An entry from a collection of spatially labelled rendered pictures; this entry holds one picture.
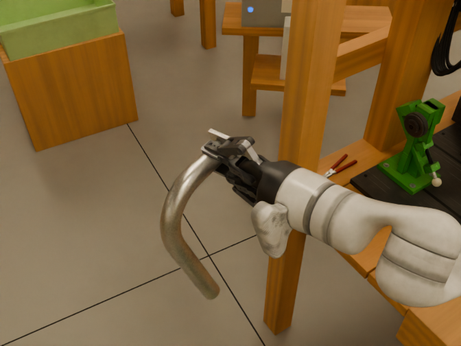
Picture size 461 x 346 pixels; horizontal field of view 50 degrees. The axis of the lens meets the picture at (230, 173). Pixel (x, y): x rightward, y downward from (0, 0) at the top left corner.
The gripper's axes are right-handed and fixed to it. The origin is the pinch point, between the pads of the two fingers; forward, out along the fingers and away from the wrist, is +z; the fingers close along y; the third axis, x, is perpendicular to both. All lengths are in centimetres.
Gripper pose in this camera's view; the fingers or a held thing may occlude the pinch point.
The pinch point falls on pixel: (217, 158)
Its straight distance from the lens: 72.2
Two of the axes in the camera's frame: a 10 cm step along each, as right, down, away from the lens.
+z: -7.0, -3.5, 6.2
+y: -2.6, -6.9, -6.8
